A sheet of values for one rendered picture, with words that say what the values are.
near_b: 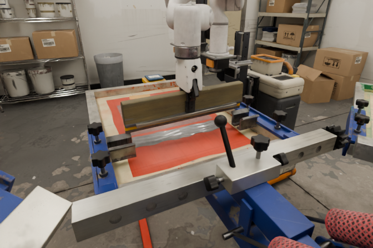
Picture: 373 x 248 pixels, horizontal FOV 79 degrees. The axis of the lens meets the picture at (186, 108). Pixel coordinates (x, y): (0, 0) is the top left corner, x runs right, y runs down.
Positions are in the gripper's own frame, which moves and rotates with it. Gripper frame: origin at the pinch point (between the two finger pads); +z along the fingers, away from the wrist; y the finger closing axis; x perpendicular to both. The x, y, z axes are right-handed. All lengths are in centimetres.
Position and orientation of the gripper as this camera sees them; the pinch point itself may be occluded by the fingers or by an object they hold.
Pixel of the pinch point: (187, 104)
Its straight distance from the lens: 72.3
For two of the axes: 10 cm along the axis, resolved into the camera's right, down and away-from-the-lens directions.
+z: 0.0, 9.1, 4.2
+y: -4.2, -3.8, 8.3
